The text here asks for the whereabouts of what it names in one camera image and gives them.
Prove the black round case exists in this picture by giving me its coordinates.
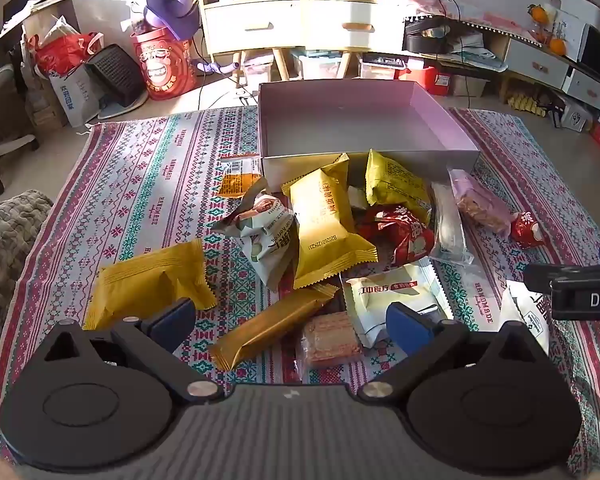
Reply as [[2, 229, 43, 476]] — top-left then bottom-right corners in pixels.
[[403, 15, 456, 56]]

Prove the pink lace-edged cloth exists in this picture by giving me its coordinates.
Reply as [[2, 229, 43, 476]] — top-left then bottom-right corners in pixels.
[[365, 0, 536, 43]]

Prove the pink biscuit packet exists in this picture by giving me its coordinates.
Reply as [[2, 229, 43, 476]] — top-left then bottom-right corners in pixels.
[[447, 168, 515, 237]]

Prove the wooden shelf cabinet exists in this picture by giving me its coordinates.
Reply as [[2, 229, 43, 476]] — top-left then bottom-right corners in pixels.
[[196, 0, 306, 83]]

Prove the white green packet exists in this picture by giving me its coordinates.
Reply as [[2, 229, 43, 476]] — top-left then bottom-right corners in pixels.
[[341, 257, 455, 351]]

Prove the purple plastic tube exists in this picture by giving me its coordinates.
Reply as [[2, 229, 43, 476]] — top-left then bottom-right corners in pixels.
[[195, 57, 242, 77]]

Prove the white office chair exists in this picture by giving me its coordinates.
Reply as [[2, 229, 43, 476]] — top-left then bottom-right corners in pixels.
[[0, 62, 41, 196]]

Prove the red cardboard box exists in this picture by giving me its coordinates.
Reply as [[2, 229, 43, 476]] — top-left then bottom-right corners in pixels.
[[407, 60, 453, 97]]

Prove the white paper bag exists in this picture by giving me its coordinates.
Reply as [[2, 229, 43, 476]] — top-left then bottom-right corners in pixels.
[[47, 62, 106, 128]]

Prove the clear wafer packet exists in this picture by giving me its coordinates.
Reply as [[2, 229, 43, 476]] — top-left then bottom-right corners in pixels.
[[295, 310, 365, 378]]

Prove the red shopping bag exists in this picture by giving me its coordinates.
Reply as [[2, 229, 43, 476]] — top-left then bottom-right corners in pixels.
[[32, 31, 105, 78]]

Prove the grey cardboard box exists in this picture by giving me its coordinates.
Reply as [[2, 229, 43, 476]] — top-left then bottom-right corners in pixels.
[[452, 74, 491, 98]]

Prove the stack of papers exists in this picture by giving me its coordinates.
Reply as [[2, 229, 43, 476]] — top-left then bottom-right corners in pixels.
[[450, 29, 506, 61]]

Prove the grey knitted blanket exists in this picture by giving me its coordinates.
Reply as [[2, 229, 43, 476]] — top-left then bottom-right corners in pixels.
[[0, 189, 56, 411]]

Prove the patterned woven mat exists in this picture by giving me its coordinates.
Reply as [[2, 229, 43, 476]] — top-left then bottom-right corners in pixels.
[[0, 105, 600, 476]]

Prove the long clear packet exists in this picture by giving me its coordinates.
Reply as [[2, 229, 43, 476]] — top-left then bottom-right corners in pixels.
[[429, 180, 476, 266]]

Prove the small pale packet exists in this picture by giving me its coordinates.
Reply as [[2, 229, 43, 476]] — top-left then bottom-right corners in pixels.
[[347, 185, 373, 212]]

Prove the white printed box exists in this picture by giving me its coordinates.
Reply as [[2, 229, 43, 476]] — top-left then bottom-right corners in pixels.
[[550, 0, 600, 63]]

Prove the white low drawer cabinet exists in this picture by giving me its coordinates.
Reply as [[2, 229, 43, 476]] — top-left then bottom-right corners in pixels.
[[500, 35, 600, 111]]

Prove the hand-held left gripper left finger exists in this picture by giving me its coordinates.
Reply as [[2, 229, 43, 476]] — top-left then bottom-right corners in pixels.
[[30, 297, 226, 403]]

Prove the orange packet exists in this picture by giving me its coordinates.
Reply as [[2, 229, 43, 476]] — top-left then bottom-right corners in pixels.
[[217, 156, 264, 200]]

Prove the clear storage box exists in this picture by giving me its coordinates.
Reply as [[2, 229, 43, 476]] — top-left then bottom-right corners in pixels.
[[291, 49, 345, 81], [241, 52, 276, 88], [359, 54, 412, 81]]

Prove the pink cardboard box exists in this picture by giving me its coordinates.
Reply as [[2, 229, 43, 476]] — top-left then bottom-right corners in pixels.
[[257, 79, 481, 188]]

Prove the yellow foil packet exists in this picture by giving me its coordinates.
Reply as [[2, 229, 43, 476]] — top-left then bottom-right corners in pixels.
[[82, 238, 218, 332], [281, 152, 379, 291]]

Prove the small red packet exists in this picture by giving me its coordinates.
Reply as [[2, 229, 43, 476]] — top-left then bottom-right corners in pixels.
[[509, 210, 547, 249]]

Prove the grey white nut packet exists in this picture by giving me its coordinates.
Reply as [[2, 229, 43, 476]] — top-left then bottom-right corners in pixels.
[[210, 179, 299, 292]]

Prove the large red packet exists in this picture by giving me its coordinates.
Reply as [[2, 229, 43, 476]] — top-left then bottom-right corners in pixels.
[[365, 204, 437, 267]]

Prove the row of yellow cones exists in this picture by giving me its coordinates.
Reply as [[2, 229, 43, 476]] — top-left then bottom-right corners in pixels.
[[509, 92, 548, 116]]

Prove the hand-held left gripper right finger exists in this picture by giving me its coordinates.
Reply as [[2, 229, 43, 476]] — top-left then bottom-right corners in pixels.
[[357, 301, 551, 403]]

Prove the black mesh basket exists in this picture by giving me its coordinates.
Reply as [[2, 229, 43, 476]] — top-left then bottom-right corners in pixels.
[[84, 44, 149, 120]]

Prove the mustard printed packet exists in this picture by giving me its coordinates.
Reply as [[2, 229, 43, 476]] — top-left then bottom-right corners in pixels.
[[364, 149, 433, 226]]

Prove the long gold bar packet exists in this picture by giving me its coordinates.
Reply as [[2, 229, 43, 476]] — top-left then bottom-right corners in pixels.
[[207, 283, 341, 372]]

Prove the white printed floor carton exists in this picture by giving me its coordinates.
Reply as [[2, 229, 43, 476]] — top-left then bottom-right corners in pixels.
[[560, 99, 595, 132]]

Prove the red printed bucket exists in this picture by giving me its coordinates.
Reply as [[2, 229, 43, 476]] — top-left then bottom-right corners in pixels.
[[131, 30, 199, 102]]

